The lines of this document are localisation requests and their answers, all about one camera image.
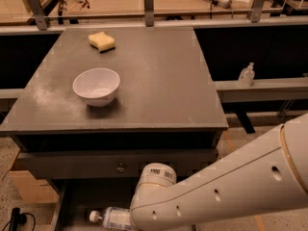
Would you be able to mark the yellow sponge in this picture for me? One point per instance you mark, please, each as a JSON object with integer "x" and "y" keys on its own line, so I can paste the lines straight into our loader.
{"x": 102, "y": 42}

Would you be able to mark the blue label plastic bottle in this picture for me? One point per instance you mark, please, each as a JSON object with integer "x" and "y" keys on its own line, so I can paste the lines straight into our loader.
{"x": 112, "y": 219}

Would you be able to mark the cardboard box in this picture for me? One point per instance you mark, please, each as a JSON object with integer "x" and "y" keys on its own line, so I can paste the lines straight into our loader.
{"x": 31, "y": 189}

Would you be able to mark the clear hand sanitizer bottle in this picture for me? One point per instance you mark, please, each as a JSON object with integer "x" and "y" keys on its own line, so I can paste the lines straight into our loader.
{"x": 246, "y": 76}

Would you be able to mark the black power adapter with cable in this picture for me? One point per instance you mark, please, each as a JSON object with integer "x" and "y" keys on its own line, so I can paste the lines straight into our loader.
{"x": 18, "y": 218}

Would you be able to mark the closed upper drawer with knob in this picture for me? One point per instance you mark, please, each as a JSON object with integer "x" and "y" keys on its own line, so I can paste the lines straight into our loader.
{"x": 113, "y": 163}

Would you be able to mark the metal rail frame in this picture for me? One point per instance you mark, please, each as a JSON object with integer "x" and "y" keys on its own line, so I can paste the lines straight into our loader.
{"x": 27, "y": 16}

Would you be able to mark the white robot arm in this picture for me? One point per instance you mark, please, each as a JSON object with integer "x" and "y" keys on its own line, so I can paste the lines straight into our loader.
{"x": 269, "y": 174}

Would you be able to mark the grey drawer cabinet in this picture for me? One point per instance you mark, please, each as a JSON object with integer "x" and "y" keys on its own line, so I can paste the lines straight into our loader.
{"x": 166, "y": 98}

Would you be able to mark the white bowl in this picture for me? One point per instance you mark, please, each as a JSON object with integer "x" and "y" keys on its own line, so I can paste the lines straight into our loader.
{"x": 97, "y": 87}

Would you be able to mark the open middle drawer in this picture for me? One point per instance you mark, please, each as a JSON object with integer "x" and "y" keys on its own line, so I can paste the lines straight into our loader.
{"x": 78, "y": 197}

